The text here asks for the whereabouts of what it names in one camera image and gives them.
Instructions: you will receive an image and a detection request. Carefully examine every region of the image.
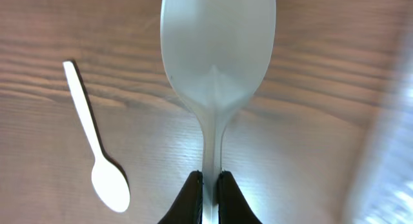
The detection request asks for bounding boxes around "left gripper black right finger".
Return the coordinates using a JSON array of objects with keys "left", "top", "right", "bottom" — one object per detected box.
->
[{"left": 217, "top": 171, "right": 261, "bottom": 224}]

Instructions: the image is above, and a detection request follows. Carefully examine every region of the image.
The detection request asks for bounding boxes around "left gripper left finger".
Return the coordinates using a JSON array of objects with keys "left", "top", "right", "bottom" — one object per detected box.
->
[{"left": 158, "top": 170, "right": 203, "bottom": 224}]

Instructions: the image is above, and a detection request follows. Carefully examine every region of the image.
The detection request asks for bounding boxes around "white spoon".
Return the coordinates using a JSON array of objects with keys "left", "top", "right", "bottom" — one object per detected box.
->
[
  {"left": 160, "top": 0, "right": 276, "bottom": 223},
  {"left": 63, "top": 60, "right": 130, "bottom": 213}
]

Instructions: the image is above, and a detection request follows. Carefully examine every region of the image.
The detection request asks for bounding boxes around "clear plastic basket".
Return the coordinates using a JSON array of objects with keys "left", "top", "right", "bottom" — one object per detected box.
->
[{"left": 342, "top": 26, "right": 412, "bottom": 224}]

